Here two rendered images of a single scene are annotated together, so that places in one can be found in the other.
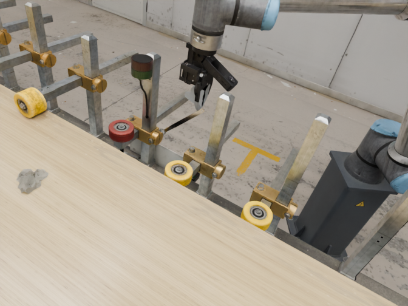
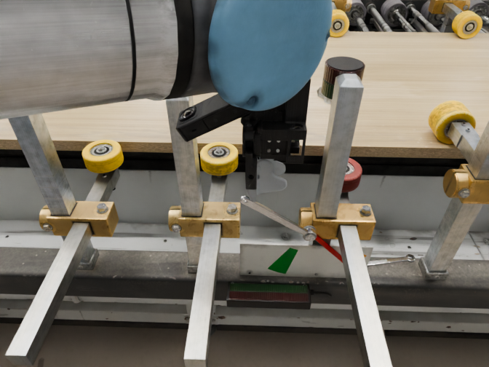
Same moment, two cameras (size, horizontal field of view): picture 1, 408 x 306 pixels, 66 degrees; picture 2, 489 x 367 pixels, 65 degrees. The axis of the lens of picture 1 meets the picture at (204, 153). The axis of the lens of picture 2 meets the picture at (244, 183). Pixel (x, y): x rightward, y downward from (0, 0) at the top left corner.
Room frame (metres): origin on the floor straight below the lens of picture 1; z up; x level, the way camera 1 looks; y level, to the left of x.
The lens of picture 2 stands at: (1.28, -0.12, 1.37)
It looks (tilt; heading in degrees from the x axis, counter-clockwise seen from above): 40 degrees down; 159
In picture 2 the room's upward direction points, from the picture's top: straight up
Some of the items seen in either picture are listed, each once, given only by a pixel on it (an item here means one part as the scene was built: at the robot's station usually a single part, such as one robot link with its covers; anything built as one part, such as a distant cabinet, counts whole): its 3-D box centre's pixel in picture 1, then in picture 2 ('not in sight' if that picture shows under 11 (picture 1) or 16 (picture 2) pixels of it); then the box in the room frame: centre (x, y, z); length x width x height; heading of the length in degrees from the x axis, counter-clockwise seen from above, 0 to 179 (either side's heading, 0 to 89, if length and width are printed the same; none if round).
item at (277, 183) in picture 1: (275, 187); (76, 243); (0.73, -0.25, 0.83); 0.43 x 0.03 x 0.04; 157
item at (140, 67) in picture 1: (142, 62); (343, 70); (0.80, 0.22, 1.13); 0.06 x 0.06 x 0.02
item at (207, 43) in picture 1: (205, 38); not in sight; (0.87, 0.06, 1.20); 0.10 x 0.09 x 0.05; 157
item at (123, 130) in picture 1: (121, 139); (338, 187); (0.78, 0.27, 0.85); 0.08 x 0.08 x 0.11
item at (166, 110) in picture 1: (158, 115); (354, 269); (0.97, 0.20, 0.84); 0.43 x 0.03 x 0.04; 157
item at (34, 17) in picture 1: (44, 68); not in sight; (1.04, 0.66, 0.90); 0.03 x 0.03 x 0.48; 67
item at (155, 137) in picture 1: (142, 131); (335, 220); (0.85, 0.22, 0.85); 0.13 x 0.06 x 0.05; 67
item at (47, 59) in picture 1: (37, 54); not in sight; (1.05, 0.68, 0.95); 0.13 x 0.06 x 0.05; 67
